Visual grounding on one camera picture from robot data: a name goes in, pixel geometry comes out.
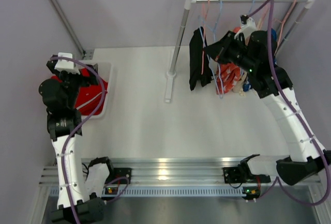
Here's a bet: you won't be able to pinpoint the blue wire hanger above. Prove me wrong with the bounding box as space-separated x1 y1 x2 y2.
247 0 255 15
199 0 224 99

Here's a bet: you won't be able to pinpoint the black trousers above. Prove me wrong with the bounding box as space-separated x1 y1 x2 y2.
189 26 212 91

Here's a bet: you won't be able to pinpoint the red trousers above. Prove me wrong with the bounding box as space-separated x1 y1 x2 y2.
50 67 109 117

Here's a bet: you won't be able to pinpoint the pink hanger of black trousers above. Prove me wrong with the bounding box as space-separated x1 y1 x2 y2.
201 0 210 75

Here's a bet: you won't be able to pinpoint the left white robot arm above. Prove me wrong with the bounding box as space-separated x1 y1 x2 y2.
38 55 114 223

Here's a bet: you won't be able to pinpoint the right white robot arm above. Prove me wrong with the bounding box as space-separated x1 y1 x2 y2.
204 31 330 186

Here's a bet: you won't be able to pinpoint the pink hanger of beige garment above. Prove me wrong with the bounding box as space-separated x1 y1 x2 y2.
257 4 270 30

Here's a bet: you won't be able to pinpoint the pink hanger of blue garment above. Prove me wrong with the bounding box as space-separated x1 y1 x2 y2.
273 0 297 56

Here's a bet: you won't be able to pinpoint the orange patterned garment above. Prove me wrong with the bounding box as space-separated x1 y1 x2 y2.
216 26 245 95

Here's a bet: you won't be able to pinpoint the blue white patterned garment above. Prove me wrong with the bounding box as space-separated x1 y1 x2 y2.
247 29 277 98

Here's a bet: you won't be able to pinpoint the beige garment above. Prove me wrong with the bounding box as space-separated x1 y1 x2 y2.
232 26 250 96

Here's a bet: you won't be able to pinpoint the white plastic basket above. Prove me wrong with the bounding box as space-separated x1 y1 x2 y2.
74 59 113 121

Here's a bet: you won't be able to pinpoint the metal clothes rack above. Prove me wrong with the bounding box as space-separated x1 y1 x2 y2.
164 0 321 103

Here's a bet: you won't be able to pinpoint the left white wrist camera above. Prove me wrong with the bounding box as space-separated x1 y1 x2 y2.
54 52 80 74

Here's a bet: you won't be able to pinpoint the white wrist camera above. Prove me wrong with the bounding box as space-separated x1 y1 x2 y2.
54 52 80 74
234 14 258 40

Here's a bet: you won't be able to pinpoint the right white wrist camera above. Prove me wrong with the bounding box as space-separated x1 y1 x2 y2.
234 14 258 40

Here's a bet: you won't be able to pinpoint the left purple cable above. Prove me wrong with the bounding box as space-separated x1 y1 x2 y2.
49 56 130 224

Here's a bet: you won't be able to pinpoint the purple cable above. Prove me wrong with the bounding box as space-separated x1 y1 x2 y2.
49 56 130 224
247 0 331 206

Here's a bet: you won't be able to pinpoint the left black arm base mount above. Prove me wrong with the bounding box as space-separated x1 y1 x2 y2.
105 167 132 184

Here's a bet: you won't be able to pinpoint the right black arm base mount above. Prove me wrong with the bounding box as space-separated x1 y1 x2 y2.
223 165 271 184

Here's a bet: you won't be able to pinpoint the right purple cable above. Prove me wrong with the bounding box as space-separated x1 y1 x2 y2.
247 0 331 206

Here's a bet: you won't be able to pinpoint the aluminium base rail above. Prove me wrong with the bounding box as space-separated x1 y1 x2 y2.
38 155 323 199

